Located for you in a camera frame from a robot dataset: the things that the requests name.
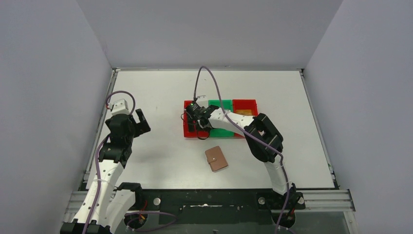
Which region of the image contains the green middle bin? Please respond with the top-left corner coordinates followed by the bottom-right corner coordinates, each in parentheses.
top-left (208, 99), bottom-right (234, 137)

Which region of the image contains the aluminium frame rail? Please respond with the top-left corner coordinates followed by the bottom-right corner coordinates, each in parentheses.
top-left (65, 190), bottom-right (356, 215)

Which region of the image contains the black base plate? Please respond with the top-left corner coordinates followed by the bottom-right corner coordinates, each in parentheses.
top-left (113, 189), bottom-right (305, 226)

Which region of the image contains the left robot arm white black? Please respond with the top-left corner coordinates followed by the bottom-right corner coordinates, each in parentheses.
top-left (59, 109), bottom-right (151, 234)

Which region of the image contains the red bin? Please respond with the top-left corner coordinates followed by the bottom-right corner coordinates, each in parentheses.
top-left (232, 99), bottom-right (259, 139)
top-left (181, 100), bottom-right (197, 138)

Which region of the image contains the orange gold card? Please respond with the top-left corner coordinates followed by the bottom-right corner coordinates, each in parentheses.
top-left (234, 109), bottom-right (253, 116)

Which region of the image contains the right red bin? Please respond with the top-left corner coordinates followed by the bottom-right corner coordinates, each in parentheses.
top-left (232, 99), bottom-right (259, 139)

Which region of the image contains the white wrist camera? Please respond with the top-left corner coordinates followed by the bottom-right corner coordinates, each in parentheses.
top-left (196, 95), bottom-right (209, 108)
top-left (108, 99), bottom-right (130, 116)

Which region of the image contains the left red bin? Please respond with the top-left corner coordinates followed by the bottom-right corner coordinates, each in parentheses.
top-left (181, 100), bottom-right (197, 138)

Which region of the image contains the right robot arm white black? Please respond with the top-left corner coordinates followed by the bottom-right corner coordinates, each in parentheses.
top-left (184, 101), bottom-right (305, 210)

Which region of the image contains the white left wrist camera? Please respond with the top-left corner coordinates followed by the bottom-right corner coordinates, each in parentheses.
top-left (108, 99), bottom-right (130, 116)

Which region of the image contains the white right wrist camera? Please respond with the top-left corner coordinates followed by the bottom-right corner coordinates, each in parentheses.
top-left (196, 95), bottom-right (209, 108)

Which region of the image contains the brown leather card holder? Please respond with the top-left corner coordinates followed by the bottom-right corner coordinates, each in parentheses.
top-left (205, 146), bottom-right (228, 172)

